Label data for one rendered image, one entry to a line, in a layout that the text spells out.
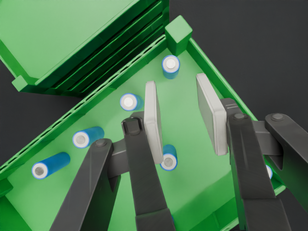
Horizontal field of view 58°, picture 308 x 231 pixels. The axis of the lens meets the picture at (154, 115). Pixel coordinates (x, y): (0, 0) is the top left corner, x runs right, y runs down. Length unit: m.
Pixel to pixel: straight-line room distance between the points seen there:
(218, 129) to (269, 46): 0.65
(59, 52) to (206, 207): 0.37
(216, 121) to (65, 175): 0.25
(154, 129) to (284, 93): 0.66
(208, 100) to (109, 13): 0.39
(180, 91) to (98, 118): 0.11
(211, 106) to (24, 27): 0.46
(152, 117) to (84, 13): 0.41
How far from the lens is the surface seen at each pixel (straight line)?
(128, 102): 0.28
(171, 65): 0.28
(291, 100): 0.81
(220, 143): 0.17
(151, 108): 0.17
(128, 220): 0.37
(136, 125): 0.15
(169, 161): 0.28
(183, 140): 0.34
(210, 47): 0.76
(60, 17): 0.56
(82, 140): 0.29
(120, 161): 0.15
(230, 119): 0.16
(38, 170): 0.31
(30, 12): 0.58
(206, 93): 0.18
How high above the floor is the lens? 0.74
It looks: 86 degrees down
